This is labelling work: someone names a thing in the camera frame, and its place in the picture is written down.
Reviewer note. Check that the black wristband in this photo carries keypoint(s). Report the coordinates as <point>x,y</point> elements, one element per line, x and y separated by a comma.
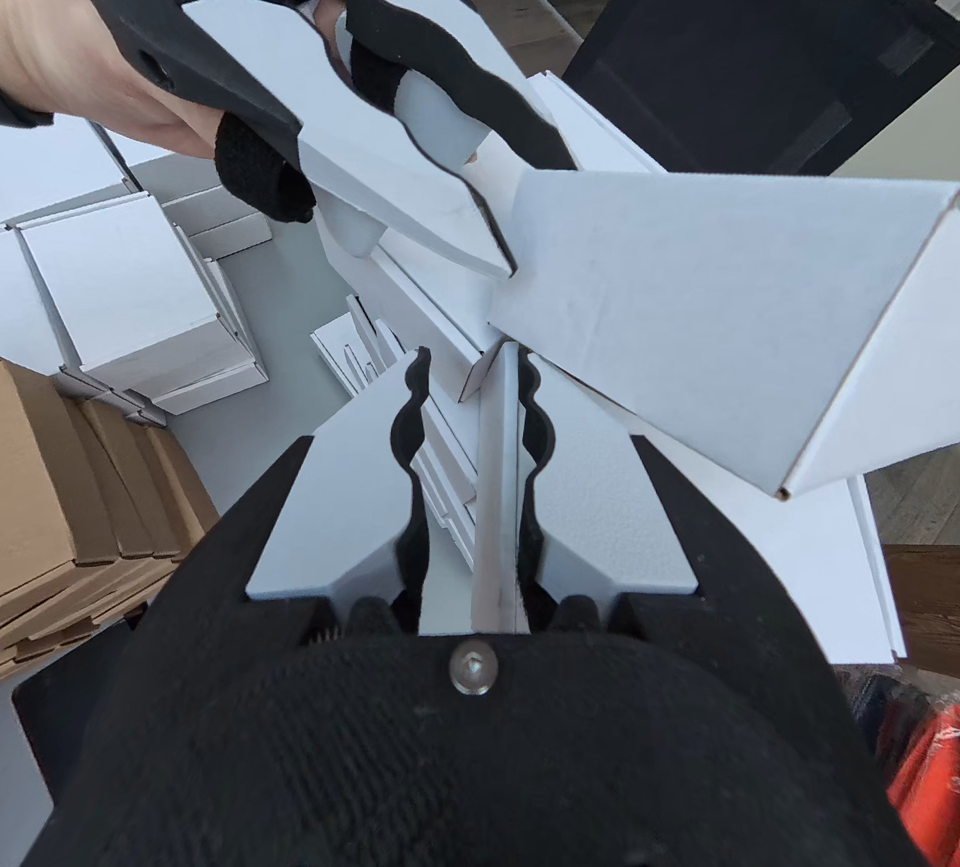
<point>22,109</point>

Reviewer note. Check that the orange plastic-wrapped package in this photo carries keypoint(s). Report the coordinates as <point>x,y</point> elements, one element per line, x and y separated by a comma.
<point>930,792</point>

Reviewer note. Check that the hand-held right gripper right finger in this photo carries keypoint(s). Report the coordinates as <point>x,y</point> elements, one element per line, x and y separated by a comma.
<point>607,507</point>

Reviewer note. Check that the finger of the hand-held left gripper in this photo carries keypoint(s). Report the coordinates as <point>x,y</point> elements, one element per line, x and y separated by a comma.
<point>442,4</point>
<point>352,154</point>

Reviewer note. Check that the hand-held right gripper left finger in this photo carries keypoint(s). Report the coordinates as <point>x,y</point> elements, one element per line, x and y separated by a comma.
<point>337,514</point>

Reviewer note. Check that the stack of brown cardboard boxes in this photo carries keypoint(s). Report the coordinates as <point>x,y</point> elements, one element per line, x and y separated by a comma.
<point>60,507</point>

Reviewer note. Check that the person's left hand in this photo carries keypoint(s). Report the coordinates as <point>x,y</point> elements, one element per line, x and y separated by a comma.
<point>75,57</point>

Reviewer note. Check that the stack of white boxes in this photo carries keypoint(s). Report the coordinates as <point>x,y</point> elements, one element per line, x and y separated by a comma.
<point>127,282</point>

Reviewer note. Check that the white cardboard box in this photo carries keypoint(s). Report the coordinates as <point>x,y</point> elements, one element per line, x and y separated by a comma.
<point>712,297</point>
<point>750,567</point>
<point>495,507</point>

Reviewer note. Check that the wooden post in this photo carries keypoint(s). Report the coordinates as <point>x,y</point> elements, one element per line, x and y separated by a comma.
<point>926,604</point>

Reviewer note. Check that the row of white boxes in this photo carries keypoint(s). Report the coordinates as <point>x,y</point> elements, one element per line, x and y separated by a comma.
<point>450,327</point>

